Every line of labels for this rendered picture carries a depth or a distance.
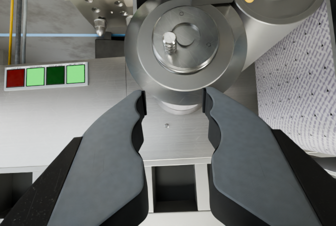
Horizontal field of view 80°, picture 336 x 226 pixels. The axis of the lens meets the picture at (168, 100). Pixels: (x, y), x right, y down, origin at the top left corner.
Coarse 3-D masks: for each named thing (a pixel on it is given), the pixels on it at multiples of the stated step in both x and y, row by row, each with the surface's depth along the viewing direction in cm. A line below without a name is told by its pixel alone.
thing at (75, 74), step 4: (68, 68) 59; (72, 68) 59; (76, 68) 59; (80, 68) 58; (68, 72) 59; (72, 72) 58; (76, 72) 58; (80, 72) 58; (68, 76) 58; (72, 76) 58; (76, 76) 58; (80, 76) 58; (68, 80) 58; (72, 80) 58; (76, 80) 58; (80, 80) 58
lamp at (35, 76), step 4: (32, 68) 59; (36, 68) 59; (40, 68) 59; (28, 72) 59; (32, 72) 59; (36, 72) 59; (40, 72) 59; (28, 76) 59; (32, 76) 59; (36, 76) 59; (40, 76) 59; (28, 80) 59; (32, 80) 59; (36, 80) 59; (40, 80) 59; (28, 84) 59; (32, 84) 59; (36, 84) 59; (40, 84) 59
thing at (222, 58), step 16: (176, 0) 25; (224, 16) 24; (144, 32) 24; (224, 32) 24; (144, 48) 24; (224, 48) 24; (144, 64) 24; (224, 64) 23; (160, 80) 23; (176, 80) 23; (192, 80) 23; (208, 80) 23
